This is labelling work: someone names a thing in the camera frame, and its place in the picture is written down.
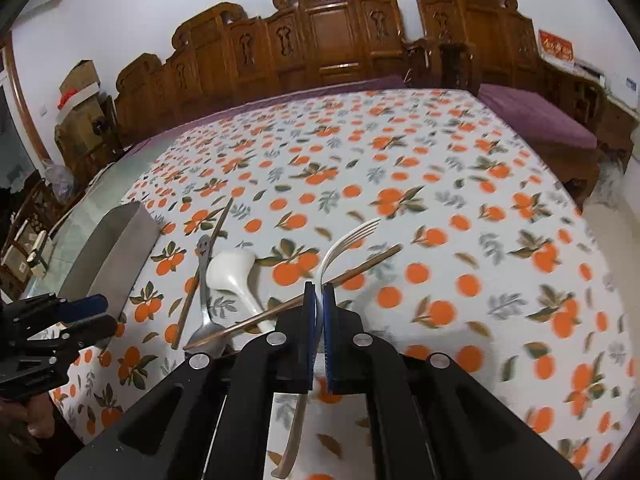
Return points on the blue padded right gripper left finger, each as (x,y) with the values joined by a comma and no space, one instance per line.
(295,360)

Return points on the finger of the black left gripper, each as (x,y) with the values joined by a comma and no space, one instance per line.
(80,305)
(81,334)

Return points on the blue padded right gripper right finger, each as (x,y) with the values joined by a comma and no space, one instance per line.
(344,362)

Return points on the large white ladle spoon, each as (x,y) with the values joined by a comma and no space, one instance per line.
(229,271)

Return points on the brown wooden chopstick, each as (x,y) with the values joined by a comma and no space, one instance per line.
(205,244)
(292,303)

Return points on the person's left hand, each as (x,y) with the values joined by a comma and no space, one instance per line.
(36,414)

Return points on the grey rectangular utensil tray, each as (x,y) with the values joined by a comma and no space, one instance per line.
(113,257)

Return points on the orange print tablecloth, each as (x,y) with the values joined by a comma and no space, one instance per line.
(497,267)

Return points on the stacked cardboard boxes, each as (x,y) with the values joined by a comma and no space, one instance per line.
(86,131)

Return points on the purple seat cushion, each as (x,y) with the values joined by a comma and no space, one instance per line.
(535,119)

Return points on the carved wooden bench back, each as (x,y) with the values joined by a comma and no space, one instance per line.
(223,58)

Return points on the carved wooden armchair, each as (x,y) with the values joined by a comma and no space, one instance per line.
(505,50)

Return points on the wooden side table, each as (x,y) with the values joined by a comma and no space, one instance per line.
(587,102)

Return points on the steel spoon with face handle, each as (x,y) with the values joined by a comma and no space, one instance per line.
(216,348)

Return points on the red sign on wall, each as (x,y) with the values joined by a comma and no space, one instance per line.
(555,47)

